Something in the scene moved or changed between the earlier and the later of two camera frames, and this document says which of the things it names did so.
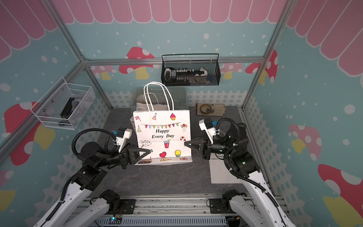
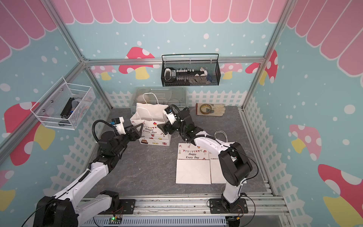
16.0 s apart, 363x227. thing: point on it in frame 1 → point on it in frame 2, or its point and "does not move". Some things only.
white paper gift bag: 220,173 does not move
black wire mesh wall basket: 175,73 does not move
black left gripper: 131,155 → 137,135
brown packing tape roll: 205,109 does not move
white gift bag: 161,129 → 193,165
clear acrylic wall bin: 64,105 does not move
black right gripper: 204,148 → 164,126
